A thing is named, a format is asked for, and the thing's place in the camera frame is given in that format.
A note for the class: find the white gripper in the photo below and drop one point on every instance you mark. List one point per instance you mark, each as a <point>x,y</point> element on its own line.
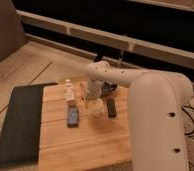
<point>93,91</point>

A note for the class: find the white ceramic cup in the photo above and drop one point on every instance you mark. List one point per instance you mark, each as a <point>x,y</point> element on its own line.
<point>94,109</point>

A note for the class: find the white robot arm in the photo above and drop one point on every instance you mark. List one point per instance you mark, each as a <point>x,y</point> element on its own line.
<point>154,102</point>

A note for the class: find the black remote control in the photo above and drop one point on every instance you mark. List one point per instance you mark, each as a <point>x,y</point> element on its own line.
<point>111,108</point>

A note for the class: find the dark round bowl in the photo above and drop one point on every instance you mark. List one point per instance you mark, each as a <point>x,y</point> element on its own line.
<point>108,88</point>

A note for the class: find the small white bottle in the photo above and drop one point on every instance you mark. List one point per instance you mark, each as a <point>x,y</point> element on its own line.
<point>69,90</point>

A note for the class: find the dark gray floor mat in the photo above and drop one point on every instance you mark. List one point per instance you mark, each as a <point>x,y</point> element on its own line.
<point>19,139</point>

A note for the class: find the brown upholstered chair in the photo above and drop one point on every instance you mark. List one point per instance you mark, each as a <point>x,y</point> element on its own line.
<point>12,35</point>

